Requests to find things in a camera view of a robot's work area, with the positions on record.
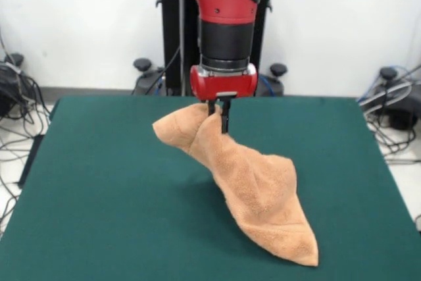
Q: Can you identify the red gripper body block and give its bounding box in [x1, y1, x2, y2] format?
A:
[189, 63, 259, 101]

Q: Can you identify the tan terry towel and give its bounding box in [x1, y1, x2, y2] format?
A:
[152, 103, 320, 267]

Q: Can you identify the dark green table cloth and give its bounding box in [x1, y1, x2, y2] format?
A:
[0, 95, 421, 281]

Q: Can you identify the grey stand leg with knob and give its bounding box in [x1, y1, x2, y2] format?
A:
[360, 66, 421, 130]
[0, 53, 26, 116]

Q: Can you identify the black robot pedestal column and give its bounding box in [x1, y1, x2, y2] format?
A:
[154, 0, 274, 97]

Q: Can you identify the tangle of black cables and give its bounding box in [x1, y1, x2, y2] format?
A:
[358, 63, 421, 165]
[0, 36, 53, 229]

